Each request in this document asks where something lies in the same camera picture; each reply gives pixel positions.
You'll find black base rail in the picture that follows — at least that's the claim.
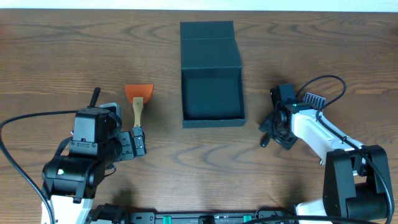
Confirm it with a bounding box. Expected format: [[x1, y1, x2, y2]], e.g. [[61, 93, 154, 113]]
[[90, 203, 299, 224]]

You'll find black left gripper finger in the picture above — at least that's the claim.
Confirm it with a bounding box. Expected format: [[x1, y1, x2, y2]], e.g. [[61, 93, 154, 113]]
[[132, 126, 146, 157], [89, 87, 101, 108]]

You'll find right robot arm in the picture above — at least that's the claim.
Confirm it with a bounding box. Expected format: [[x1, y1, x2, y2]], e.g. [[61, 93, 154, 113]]
[[259, 98, 394, 223]]

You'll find dark green open box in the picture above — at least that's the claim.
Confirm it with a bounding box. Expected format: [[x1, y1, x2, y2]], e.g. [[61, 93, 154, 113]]
[[180, 21, 246, 128]]

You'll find orange scraper with wooden handle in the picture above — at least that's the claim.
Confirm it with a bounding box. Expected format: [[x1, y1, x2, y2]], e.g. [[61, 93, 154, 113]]
[[124, 83, 154, 128]]

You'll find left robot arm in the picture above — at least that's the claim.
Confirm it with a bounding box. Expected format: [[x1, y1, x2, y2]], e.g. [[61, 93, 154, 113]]
[[41, 85, 153, 223]]

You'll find clear blue screwdriver set case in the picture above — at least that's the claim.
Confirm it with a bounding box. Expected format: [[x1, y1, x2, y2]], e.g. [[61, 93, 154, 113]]
[[302, 92, 326, 109]]

